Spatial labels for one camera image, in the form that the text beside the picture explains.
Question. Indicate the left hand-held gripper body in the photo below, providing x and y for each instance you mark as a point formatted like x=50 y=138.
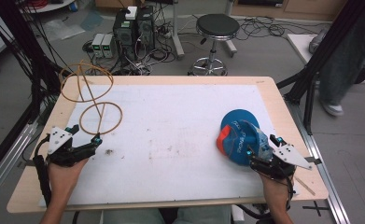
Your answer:
x=58 y=140

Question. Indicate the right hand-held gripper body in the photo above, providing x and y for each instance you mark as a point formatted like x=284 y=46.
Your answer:
x=290 y=155

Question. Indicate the blue and orange cap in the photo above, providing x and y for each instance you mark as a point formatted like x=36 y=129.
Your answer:
x=240 y=141

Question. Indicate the person's right hand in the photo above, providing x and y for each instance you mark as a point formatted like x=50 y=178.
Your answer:
x=275 y=190

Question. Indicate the person's left hand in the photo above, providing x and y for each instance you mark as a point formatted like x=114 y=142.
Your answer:
x=64 y=179

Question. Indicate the thin wooden stick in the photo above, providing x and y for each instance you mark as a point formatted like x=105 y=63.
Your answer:
x=305 y=185

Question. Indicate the white table mat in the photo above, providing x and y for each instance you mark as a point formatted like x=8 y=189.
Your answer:
x=177 y=140

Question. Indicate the person's legs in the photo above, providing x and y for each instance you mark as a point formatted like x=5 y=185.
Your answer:
x=199 y=215

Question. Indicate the grey bench power supply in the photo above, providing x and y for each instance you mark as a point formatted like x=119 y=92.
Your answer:
x=97 y=45
x=107 y=46

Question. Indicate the white floor platform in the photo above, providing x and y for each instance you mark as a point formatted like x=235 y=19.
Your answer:
x=298 y=46

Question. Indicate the clear plastic sheet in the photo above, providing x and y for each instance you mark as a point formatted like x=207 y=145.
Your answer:
x=60 y=29

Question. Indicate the black computer tower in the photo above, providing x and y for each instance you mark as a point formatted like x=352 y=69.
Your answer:
x=146 y=28
x=124 y=34

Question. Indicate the blue tape roll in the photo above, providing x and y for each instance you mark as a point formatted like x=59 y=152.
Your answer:
x=73 y=6

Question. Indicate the black round stool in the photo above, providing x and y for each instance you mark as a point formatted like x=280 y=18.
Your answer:
x=217 y=26

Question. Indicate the white box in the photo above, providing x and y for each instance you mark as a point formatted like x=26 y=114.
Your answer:
x=131 y=13

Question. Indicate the grey desk leg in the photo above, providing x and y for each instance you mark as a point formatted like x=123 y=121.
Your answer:
x=177 y=34

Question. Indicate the aluminium rail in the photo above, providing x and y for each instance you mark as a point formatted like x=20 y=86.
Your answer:
x=6 y=168
x=323 y=174

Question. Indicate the black metal frame stand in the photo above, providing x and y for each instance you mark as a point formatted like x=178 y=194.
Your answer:
x=320 y=59
x=24 y=53

